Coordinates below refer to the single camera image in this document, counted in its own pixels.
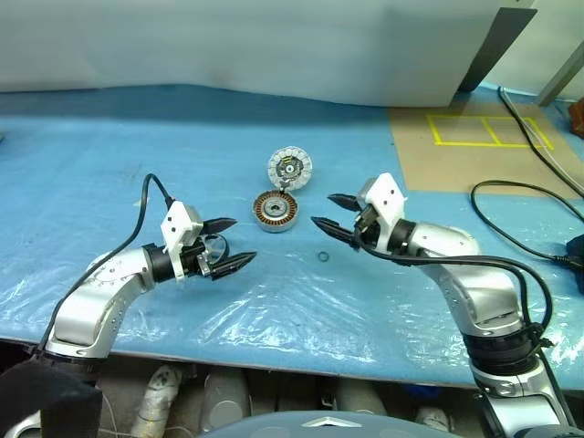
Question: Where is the brown object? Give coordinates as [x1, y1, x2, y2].
[568, 99, 584, 136]

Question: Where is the grey aluminium post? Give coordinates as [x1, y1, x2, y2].
[537, 38, 584, 107]

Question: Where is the dark slanted panel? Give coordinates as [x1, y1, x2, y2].
[457, 6, 538, 95]

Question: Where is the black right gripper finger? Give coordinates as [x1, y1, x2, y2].
[327, 193, 361, 214]
[309, 215, 357, 250]

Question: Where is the straight black cable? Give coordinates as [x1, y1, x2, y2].
[497, 85, 584, 198]

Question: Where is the looped black power cable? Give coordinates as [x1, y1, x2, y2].
[471, 181, 584, 266]

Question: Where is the round silver motor cover plate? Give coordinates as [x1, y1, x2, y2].
[266, 145, 315, 192]

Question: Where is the grey rounded cylinder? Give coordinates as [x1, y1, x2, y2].
[332, 378, 389, 416]
[203, 369, 250, 430]

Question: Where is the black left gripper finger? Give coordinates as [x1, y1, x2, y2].
[210, 251, 257, 281]
[202, 217, 238, 236]

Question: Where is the black power adapter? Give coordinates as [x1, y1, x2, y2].
[565, 235, 584, 296]

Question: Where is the black cloth cover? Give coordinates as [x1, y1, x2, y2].
[0, 355, 104, 438]

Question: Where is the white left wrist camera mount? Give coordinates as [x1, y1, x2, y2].
[159, 200, 204, 283]

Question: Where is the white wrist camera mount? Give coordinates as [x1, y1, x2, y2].
[355, 172, 408, 255]
[159, 200, 204, 283]

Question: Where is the motor housing with copper windings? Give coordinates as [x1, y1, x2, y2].
[250, 190, 301, 234]

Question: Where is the white taped rounded shape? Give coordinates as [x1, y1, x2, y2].
[131, 364, 183, 434]

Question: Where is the blue plastic table sheet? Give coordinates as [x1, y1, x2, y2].
[0, 84, 584, 391]

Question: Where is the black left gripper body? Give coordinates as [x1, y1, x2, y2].
[181, 235, 229, 280]

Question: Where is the white backdrop board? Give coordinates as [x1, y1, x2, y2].
[0, 0, 503, 109]

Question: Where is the brown cardboard sheet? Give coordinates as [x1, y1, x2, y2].
[387, 102, 584, 200]

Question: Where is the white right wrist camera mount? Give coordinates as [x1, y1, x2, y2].
[355, 172, 408, 255]

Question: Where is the grey robot torso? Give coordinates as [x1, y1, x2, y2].
[200, 410, 451, 438]

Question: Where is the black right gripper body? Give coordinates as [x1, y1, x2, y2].
[350, 204, 383, 252]

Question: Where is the grey cable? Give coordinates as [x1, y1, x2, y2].
[500, 89, 584, 189]

